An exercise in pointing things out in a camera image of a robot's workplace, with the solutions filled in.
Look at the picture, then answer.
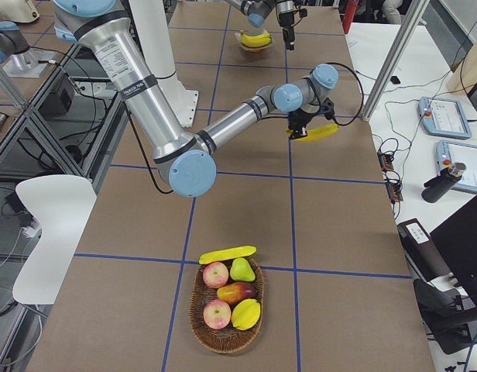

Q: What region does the aluminium frame post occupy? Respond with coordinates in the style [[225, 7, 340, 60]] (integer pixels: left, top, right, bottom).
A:
[[362, 0, 430, 122]]

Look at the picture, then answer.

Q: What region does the black label printer box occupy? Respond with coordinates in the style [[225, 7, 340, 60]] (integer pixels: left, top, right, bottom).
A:
[[397, 219, 456, 281]]

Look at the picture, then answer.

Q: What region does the red yellow mango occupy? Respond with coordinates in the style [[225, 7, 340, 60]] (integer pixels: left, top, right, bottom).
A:
[[217, 281, 256, 305]]

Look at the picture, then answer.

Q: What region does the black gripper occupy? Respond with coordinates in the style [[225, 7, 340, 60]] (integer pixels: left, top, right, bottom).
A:
[[276, 0, 307, 50], [287, 98, 335, 139]]

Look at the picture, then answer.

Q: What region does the brown wicker basket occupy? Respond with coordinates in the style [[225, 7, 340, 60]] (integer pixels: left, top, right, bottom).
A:
[[189, 257, 264, 354]]

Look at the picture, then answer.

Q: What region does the pink apple near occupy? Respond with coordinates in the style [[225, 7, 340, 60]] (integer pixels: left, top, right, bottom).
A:
[[203, 299, 232, 329]]

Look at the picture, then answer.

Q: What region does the green pear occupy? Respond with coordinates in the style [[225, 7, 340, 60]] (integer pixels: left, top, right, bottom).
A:
[[229, 257, 256, 282]]

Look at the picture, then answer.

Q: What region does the pink apple far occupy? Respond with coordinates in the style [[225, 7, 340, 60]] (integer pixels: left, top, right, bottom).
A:
[[202, 262, 229, 289]]

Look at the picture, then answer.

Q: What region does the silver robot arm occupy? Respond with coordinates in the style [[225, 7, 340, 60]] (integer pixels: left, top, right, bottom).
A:
[[54, 1, 338, 198], [225, 0, 307, 50]]

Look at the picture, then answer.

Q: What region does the blue teach pendant far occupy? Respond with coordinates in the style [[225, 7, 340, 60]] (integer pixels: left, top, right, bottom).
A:
[[418, 97, 472, 140]]

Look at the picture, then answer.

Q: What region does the grey orange square plate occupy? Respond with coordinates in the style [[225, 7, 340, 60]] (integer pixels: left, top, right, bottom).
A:
[[234, 29, 273, 53]]

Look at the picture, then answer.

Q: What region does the blue teach pendant near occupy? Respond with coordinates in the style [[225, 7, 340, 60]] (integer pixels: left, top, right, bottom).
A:
[[435, 140, 477, 194]]

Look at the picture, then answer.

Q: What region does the black monitor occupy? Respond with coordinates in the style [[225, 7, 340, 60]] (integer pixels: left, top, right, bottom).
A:
[[431, 195, 477, 304]]

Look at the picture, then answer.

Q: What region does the yellow starfruit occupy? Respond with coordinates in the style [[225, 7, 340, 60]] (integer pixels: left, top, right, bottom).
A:
[[231, 298, 261, 330]]

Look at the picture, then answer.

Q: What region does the yellow banana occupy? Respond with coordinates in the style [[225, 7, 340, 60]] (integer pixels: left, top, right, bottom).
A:
[[294, 123, 338, 143], [240, 33, 272, 49], [239, 29, 271, 44], [198, 245, 257, 265]]

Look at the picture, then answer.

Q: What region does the pink apple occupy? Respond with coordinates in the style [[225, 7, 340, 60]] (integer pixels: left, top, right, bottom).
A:
[[202, 262, 229, 289], [203, 299, 232, 329]]

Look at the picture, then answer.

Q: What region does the blue teach pendant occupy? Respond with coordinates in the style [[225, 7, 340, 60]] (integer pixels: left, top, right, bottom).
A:
[[435, 140, 477, 194], [418, 97, 472, 140]]

